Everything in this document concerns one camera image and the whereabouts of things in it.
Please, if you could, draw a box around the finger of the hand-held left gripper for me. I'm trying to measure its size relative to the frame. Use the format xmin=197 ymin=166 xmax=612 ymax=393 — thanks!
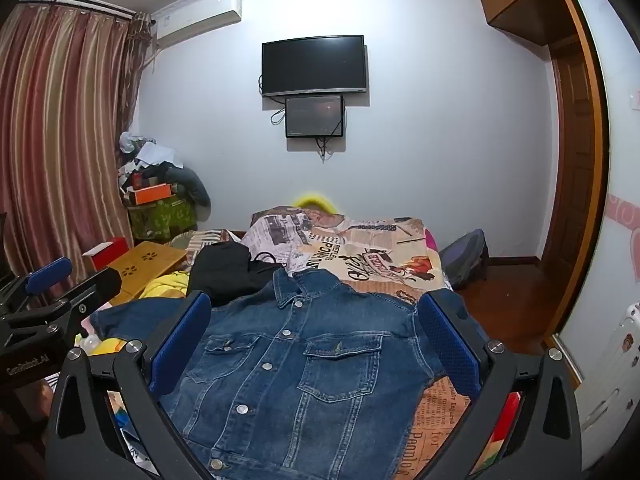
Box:
xmin=0 ymin=267 xmax=122 ymax=346
xmin=0 ymin=256 xmax=72 ymax=313

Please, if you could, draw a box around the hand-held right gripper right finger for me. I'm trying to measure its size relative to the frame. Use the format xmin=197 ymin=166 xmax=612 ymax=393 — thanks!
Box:
xmin=417 ymin=290 xmax=583 ymax=480

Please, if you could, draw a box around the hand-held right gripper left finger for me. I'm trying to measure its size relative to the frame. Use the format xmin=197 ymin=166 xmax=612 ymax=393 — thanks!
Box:
xmin=44 ymin=291 xmax=213 ymax=480

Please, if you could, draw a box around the blue denim jacket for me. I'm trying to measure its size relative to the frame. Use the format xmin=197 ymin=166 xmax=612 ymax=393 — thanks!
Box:
xmin=90 ymin=267 xmax=448 ymax=480

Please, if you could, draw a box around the pile of clothes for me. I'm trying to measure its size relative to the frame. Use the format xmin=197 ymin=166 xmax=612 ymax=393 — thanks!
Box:
xmin=117 ymin=131 xmax=186 ymax=173

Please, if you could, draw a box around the red box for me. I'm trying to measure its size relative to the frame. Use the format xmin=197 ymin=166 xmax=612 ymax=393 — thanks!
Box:
xmin=82 ymin=237 xmax=133 ymax=271

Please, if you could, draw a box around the wooden lap desk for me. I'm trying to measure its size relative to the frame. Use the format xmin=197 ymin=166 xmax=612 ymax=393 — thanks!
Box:
xmin=106 ymin=241 xmax=190 ymax=307

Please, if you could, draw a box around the yellow cloth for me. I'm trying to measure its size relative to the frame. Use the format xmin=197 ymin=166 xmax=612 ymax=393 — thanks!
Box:
xmin=75 ymin=270 xmax=193 ymax=356

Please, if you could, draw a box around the black garment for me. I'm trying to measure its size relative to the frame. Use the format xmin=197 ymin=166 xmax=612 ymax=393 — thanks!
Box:
xmin=186 ymin=241 xmax=286 ymax=307

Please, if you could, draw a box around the grey backpack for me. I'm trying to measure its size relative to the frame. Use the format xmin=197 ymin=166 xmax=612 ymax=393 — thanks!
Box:
xmin=440 ymin=229 xmax=490 ymax=291

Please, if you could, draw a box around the orange box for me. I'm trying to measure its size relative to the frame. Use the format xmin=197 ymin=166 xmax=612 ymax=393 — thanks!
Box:
xmin=131 ymin=185 xmax=177 ymax=206

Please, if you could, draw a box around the newspaper print blanket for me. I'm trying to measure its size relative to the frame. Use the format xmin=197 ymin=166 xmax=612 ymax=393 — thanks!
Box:
xmin=165 ymin=205 xmax=501 ymax=480

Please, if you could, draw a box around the striped red curtain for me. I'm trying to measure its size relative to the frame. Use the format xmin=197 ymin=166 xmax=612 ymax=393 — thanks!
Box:
xmin=0 ymin=0 xmax=153 ymax=281

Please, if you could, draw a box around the white appliance with stickers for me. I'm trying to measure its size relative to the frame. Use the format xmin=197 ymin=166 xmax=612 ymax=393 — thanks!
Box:
xmin=575 ymin=300 xmax=640 ymax=441

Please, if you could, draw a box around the yellow fluffy object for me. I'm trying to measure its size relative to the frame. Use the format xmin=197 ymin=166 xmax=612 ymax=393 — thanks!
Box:
xmin=292 ymin=192 xmax=341 ymax=213

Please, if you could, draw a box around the wooden door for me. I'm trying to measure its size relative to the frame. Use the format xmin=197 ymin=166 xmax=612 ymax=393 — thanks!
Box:
xmin=540 ymin=35 xmax=608 ymax=341

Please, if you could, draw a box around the white wardrobe sliding door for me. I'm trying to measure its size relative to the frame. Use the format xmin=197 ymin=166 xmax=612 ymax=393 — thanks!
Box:
xmin=550 ymin=0 xmax=640 ymax=396

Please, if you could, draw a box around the small black monitor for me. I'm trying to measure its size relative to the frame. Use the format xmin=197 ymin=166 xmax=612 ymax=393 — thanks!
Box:
xmin=285 ymin=94 xmax=346 ymax=139

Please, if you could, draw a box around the white air conditioner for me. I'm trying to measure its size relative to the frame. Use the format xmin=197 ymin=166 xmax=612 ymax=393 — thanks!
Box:
xmin=150 ymin=0 xmax=242 ymax=48

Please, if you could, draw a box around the wooden overhead cabinet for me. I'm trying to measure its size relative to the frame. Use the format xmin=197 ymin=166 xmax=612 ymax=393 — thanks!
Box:
xmin=475 ymin=0 xmax=581 ymax=46

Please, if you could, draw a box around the black cable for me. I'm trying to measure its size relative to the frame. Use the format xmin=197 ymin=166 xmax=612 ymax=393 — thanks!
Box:
xmin=317 ymin=105 xmax=348 ymax=162

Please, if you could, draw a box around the black wall television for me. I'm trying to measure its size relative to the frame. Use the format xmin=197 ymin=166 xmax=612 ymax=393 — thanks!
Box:
xmin=261 ymin=35 xmax=370 ymax=98

